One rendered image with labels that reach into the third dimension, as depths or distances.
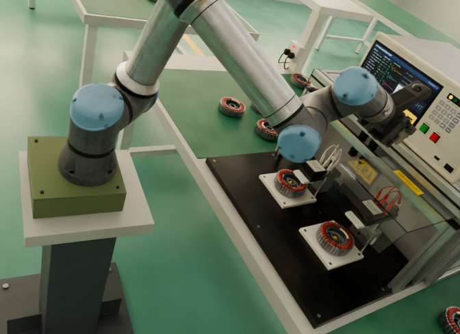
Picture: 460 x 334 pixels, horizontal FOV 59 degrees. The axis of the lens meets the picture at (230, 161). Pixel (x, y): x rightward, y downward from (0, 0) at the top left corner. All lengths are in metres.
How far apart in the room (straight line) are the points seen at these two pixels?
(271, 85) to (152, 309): 1.33
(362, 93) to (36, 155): 0.82
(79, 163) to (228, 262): 1.23
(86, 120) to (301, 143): 0.50
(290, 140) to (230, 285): 1.37
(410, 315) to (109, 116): 0.98
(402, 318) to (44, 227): 0.99
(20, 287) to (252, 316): 1.00
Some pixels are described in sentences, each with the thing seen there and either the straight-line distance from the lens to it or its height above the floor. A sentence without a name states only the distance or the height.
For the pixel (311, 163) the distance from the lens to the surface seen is 1.40.
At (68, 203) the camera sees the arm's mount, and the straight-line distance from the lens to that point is 1.10.
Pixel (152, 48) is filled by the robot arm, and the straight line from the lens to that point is 0.98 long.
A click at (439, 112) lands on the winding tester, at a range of 1.19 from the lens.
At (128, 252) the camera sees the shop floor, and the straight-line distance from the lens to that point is 2.02.
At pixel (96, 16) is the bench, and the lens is 2.26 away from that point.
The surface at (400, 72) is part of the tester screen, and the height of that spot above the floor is 1.26.
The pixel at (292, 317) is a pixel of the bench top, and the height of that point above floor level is 0.75.
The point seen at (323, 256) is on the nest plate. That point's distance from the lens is 1.24.
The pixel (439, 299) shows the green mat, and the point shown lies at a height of 0.75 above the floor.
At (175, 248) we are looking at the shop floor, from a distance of 2.08.
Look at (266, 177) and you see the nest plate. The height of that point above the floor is 0.78.
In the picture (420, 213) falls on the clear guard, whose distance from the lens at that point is 1.09.
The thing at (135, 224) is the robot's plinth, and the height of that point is 0.75.
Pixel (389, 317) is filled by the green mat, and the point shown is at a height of 0.75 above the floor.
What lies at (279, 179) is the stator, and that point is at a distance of 1.35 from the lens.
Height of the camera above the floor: 1.59
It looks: 36 degrees down
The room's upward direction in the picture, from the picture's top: 22 degrees clockwise
